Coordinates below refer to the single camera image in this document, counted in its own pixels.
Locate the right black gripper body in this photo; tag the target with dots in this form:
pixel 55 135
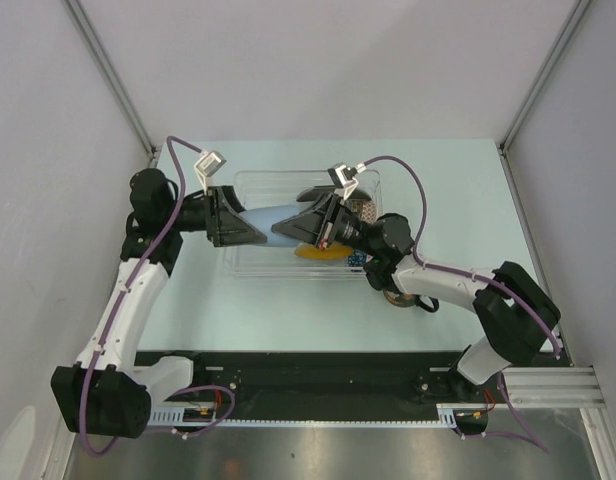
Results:
pixel 345 228

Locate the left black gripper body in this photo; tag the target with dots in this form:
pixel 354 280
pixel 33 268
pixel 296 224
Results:
pixel 192 216

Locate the yellow brown round saucer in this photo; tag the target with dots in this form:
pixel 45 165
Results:
pixel 333 252

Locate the black floral square plate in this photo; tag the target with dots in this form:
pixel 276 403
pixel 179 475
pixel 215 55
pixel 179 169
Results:
pixel 314 193

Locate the pink patterned bowl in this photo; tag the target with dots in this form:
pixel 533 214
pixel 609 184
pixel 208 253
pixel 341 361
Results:
pixel 364 210

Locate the blue triangle patterned bowl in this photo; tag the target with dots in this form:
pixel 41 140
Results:
pixel 356 261

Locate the clear plastic dish rack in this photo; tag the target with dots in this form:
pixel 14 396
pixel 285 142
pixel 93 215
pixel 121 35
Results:
pixel 276 189

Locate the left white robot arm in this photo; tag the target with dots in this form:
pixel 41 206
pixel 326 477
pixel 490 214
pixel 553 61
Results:
pixel 142 275

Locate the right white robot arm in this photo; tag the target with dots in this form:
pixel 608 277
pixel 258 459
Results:
pixel 516 315

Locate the red interior dark mug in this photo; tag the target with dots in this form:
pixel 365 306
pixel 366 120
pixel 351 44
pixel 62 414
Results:
pixel 401 300

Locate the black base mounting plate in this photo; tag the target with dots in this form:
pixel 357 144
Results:
pixel 341 412

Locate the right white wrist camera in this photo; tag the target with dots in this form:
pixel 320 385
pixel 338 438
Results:
pixel 344 179

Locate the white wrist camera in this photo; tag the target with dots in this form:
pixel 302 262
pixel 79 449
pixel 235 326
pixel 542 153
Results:
pixel 344 179
pixel 206 166

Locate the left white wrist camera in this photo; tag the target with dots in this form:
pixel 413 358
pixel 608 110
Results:
pixel 206 166

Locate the light blue cable duct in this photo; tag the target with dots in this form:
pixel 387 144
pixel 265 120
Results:
pixel 169 417

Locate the left aluminium frame post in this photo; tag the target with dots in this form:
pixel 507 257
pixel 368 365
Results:
pixel 101 58

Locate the aluminium frame post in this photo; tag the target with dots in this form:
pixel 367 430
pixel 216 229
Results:
pixel 101 58
pixel 556 52

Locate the aluminium front rail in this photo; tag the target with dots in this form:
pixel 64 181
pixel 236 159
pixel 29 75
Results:
pixel 548 385

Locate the right aluminium frame post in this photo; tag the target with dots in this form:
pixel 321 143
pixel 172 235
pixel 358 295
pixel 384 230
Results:
pixel 556 52

